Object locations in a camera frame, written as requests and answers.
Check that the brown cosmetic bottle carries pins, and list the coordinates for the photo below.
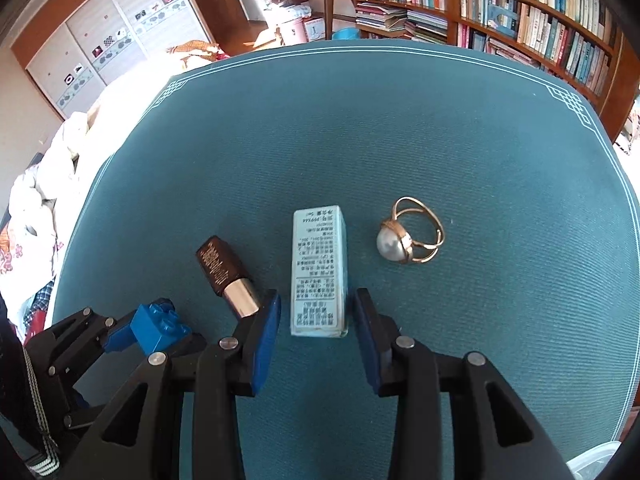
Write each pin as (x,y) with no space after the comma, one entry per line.
(228,277)

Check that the white sliding wardrobe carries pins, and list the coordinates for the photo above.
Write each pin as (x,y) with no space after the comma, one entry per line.
(72,49)

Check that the teal table mat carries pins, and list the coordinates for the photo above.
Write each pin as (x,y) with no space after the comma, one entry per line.
(485,208)

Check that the light blue small box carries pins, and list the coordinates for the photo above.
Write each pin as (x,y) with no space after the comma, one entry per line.
(319,278)

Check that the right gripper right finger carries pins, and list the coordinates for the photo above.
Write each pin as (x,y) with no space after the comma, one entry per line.
(400,367)

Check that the blue toy brick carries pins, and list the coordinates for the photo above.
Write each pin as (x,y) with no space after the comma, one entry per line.
(153,327)

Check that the large wooden bookshelf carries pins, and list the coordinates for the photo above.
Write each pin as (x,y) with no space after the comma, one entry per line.
(578,41)

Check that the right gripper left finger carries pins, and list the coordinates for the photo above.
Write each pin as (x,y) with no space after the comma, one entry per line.
(237,365)

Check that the clear plastic bowl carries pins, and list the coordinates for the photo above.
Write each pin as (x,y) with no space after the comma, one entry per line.
(589,464)

